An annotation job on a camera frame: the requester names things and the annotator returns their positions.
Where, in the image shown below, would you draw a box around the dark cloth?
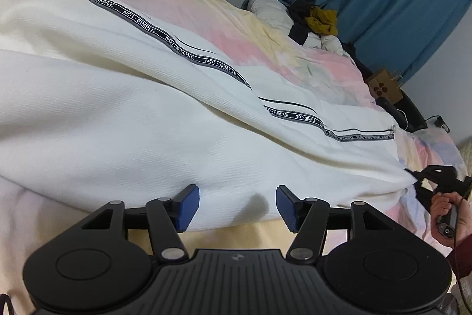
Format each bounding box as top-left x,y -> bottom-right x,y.
289,0 -> 318,45

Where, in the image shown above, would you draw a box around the mustard yellow cloth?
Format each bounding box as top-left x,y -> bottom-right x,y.
305,6 -> 339,36

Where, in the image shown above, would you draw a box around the white striped pants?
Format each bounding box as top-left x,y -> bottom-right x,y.
0,0 -> 422,231

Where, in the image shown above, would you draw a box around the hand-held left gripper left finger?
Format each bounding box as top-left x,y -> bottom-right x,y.
78,184 -> 201,263

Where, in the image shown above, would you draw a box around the white cloth with purple print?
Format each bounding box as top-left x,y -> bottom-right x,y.
318,34 -> 345,54

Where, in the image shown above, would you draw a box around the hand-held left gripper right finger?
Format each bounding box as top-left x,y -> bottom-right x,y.
275,185 -> 396,263

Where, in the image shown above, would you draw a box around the black power adapter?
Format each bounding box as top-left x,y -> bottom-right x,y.
424,114 -> 451,134

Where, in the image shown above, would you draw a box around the pastel bed blanket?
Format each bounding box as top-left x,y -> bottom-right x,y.
0,0 -> 470,315

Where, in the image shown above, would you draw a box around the brown paper bag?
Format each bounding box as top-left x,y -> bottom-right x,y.
366,69 -> 405,104

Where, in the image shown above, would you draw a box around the person's right forearm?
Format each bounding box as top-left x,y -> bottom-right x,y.
446,226 -> 472,279

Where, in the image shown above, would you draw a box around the person's right hand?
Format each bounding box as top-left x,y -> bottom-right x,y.
431,191 -> 472,248

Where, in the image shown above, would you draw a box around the black sofa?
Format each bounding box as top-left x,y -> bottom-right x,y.
375,90 -> 431,133

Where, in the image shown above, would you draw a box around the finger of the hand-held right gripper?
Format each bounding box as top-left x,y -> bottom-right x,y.
415,182 -> 437,213
404,165 -> 458,187

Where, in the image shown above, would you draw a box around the black cable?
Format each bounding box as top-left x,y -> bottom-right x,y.
451,202 -> 468,305

